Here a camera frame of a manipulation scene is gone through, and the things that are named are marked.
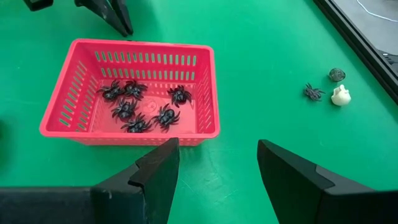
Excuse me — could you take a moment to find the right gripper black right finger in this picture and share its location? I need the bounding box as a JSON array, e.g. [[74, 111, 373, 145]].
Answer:
[[257, 139, 398, 224]]

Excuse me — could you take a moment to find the red plastic basket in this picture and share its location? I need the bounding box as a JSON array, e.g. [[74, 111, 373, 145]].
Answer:
[[39, 38, 221, 147]]

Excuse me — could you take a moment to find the beige plastic skull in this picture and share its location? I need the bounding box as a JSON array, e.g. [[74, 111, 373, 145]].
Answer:
[[330, 84, 352, 107]]

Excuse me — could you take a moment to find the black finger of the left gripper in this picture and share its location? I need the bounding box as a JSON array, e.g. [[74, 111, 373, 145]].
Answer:
[[111, 0, 134, 35], [74, 0, 129, 37]]

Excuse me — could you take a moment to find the white floor cable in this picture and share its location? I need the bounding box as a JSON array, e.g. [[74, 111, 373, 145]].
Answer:
[[356, 0, 398, 23]]

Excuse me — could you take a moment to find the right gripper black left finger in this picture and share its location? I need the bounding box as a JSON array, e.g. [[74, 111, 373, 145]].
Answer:
[[0, 138, 180, 224]]

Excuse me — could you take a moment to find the green table mat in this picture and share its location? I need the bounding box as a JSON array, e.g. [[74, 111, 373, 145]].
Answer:
[[0, 0, 398, 224]]

